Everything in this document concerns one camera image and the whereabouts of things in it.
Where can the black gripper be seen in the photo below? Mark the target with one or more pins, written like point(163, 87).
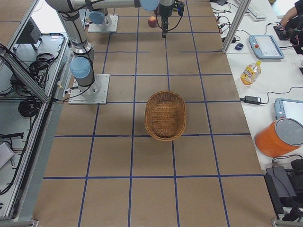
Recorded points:
point(164, 11)

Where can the red yellow apple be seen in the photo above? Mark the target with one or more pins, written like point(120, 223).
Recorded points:
point(152, 21)

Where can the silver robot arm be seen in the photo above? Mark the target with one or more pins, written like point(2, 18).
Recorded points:
point(68, 10)
point(100, 17)

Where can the brown wicker basket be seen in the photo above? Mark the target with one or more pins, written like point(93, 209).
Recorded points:
point(165, 116)

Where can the small dark blue pouch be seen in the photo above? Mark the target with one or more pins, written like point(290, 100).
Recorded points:
point(239, 46)

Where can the white keyboard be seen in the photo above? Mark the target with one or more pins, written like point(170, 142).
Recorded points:
point(255, 13)

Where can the orange juice bottle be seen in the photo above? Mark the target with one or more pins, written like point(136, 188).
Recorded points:
point(251, 73)

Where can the blue teach pendant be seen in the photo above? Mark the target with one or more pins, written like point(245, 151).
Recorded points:
point(265, 47)
point(289, 108)

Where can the black power adapter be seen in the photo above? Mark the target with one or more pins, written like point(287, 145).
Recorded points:
point(251, 100)

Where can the orange bucket grey lid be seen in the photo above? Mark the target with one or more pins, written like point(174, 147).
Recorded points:
point(280, 137)

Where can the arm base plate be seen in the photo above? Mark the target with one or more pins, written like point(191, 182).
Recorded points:
point(96, 94)
point(112, 28)

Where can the aluminium frame post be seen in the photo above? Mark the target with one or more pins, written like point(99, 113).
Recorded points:
point(235, 24)

